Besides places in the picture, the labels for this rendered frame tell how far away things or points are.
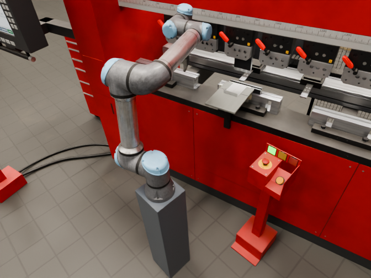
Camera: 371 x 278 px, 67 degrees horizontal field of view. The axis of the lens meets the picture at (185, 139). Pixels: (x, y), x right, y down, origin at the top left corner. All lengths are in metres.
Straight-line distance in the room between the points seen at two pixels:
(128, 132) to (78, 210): 1.35
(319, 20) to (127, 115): 0.92
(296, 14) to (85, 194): 2.01
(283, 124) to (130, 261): 1.35
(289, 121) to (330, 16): 0.58
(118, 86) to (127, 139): 0.26
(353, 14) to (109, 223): 1.98
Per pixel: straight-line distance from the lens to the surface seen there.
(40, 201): 2.67
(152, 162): 1.25
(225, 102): 1.57
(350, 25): 1.44
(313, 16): 1.45
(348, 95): 1.87
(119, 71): 1.09
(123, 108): 1.17
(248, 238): 2.05
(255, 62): 1.91
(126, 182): 2.53
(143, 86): 1.04
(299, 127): 1.68
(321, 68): 1.52
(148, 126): 2.22
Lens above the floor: 1.90
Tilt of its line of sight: 42 degrees down
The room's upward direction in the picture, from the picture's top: 3 degrees counter-clockwise
